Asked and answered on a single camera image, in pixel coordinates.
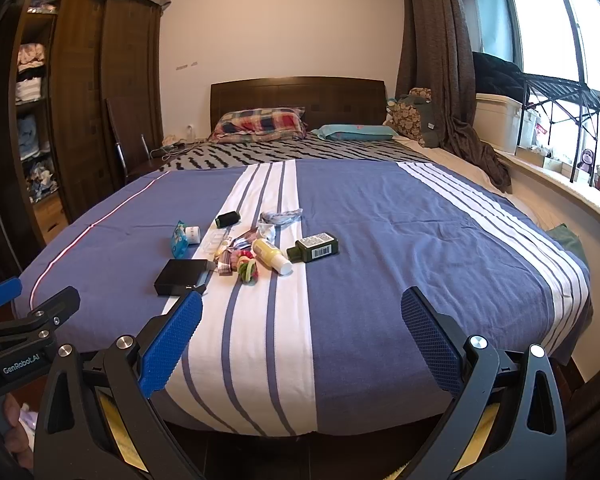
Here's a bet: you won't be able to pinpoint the person's left hand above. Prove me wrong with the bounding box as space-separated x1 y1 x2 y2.
3 393 33 469

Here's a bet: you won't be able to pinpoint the dark green barcode box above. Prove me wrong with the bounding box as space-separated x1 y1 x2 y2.
287 232 339 263

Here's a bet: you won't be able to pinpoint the blue wet wipes pack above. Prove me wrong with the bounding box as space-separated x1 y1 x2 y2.
171 221 189 259

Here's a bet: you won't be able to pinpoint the brown patterned cushion bag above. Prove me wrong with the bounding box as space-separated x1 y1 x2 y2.
385 87 442 148

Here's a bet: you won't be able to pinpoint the plaid red blue pillow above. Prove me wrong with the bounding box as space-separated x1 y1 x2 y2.
209 107 306 143

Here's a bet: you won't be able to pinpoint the brown curtain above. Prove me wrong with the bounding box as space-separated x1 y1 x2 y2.
396 0 510 191

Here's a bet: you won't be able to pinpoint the black thread spool green ends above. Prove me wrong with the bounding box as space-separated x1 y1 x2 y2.
214 211 240 229

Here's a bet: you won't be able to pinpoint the colourful hair ties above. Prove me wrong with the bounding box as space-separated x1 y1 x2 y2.
229 249 259 284

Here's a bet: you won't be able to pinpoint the small white jar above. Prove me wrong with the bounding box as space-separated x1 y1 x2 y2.
184 226 201 245

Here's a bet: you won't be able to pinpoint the black folding rack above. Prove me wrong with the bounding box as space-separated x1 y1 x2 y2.
520 73 600 186

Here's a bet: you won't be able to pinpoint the white storage box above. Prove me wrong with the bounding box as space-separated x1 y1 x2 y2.
474 93 540 154

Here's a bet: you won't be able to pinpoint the black box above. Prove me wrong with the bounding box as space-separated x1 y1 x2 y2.
154 259 215 297

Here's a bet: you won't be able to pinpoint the blue white striped bed cover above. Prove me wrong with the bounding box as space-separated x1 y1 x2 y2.
14 159 593 437

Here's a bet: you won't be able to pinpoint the black white patterned blanket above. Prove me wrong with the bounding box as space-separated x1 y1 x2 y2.
160 134 429 171

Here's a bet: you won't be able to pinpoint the clear plastic wrapper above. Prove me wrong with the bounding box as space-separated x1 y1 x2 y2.
195 228 233 262

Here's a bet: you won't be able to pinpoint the yellow lotion bottle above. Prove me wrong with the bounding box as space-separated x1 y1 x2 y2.
251 238 292 276

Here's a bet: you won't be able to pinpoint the teal flat pillow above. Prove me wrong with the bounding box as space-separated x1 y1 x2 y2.
312 125 396 141

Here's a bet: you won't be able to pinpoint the dark chair by bed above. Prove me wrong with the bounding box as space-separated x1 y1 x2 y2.
106 96 163 183

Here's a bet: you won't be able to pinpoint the dark wooden headboard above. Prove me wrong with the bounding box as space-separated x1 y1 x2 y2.
209 76 387 129

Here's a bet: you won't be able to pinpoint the dark wooden wardrobe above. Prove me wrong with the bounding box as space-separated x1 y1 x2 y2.
0 0 169 276

